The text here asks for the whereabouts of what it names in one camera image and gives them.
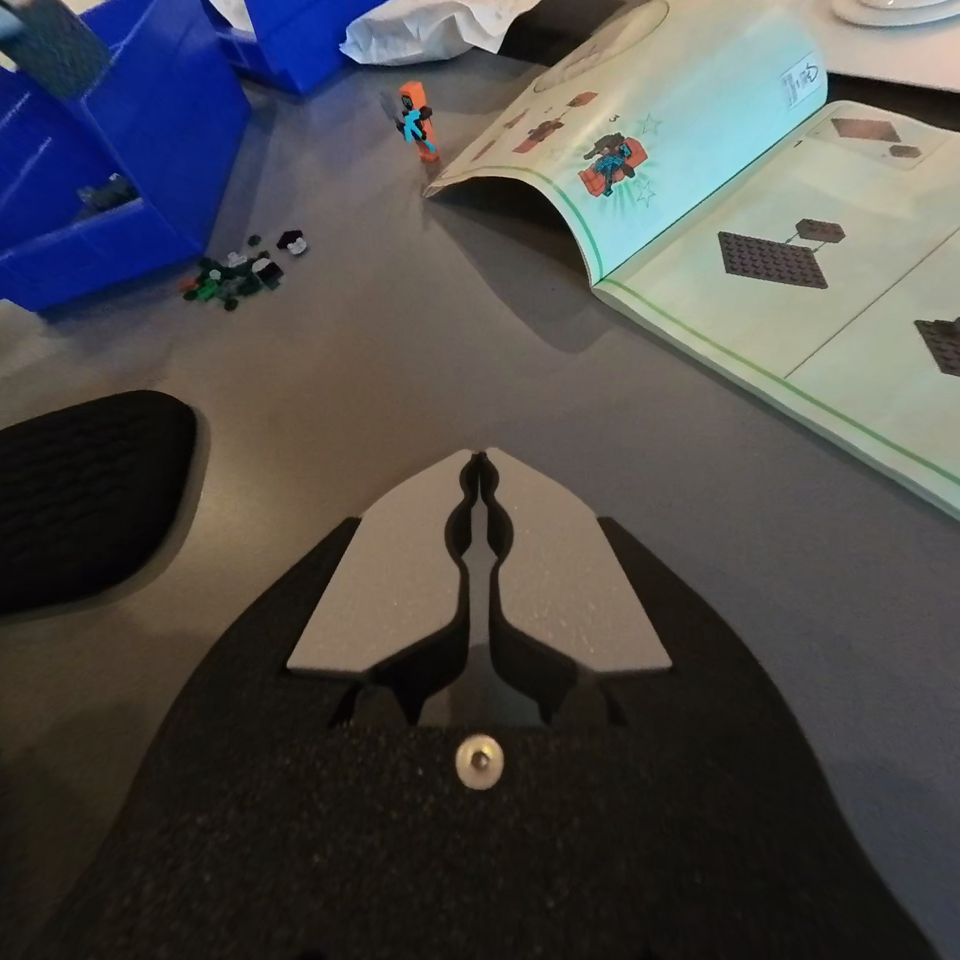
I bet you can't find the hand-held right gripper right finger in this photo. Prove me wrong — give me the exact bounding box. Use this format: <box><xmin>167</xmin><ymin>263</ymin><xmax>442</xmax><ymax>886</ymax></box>
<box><xmin>483</xmin><ymin>447</ymin><xmax>674</xmax><ymax>676</ymax></box>

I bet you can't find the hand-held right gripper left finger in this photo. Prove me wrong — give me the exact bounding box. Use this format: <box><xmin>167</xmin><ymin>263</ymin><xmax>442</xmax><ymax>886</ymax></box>
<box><xmin>287</xmin><ymin>448</ymin><xmax>481</xmax><ymax>676</ymax></box>

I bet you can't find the blue plastic bin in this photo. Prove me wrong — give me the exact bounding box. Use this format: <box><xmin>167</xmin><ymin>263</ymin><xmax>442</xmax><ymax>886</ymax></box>
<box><xmin>202</xmin><ymin>0</ymin><xmax>421</xmax><ymax>96</ymax></box>
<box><xmin>0</xmin><ymin>0</ymin><xmax>254</xmax><ymax>314</ymax></box>

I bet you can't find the pile of small toy bricks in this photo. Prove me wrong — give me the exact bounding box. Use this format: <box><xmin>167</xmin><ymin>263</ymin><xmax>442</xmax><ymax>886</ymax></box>
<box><xmin>180</xmin><ymin>228</ymin><xmax>311</xmax><ymax>313</ymax></box>

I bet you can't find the building instruction booklet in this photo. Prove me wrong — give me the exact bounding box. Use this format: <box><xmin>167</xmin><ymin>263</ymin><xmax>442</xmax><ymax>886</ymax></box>
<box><xmin>423</xmin><ymin>0</ymin><xmax>960</xmax><ymax>522</ymax></box>

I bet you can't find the grey desk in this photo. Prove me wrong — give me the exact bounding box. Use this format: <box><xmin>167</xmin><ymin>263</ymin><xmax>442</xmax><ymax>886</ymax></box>
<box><xmin>0</xmin><ymin>45</ymin><xmax>960</xmax><ymax>960</ymax></box>

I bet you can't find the dark desk with wooden edge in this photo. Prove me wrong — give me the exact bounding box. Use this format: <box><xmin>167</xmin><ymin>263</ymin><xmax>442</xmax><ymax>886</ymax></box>
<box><xmin>823</xmin><ymin>71</ymin><xmax>960</xmax><ymax>144</ymax></box>

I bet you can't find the heap of dark grey bricks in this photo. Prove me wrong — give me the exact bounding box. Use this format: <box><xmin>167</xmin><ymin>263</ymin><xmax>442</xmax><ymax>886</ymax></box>
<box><xmin>75</xmin><ymin>174</ymin><xmax>141</xmax><ymax>223</ymax></box>

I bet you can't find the black textured pad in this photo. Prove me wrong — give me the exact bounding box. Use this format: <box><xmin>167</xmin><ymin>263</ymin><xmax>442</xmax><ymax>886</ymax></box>
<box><xmin>0</xmin><ymin>390</ymin><xmax>200</xmax><ymax>618</ymax></box>

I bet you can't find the orange toy brick model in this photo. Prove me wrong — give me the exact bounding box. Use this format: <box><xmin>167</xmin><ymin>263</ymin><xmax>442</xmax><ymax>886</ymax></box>
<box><xmin>395</xmin><ymin>81</ymin><xmax>442</xmax><ymax>163</ymax></box>

